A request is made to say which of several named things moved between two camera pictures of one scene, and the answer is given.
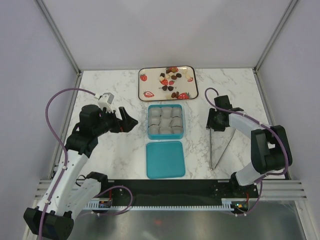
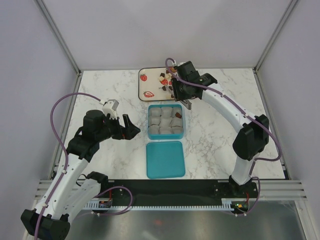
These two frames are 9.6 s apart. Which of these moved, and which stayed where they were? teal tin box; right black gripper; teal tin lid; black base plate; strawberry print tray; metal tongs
Moved: metal tongs; right black gripper
Stayed: strawberry print tray; teal tin lid; black base plate; teal tin box
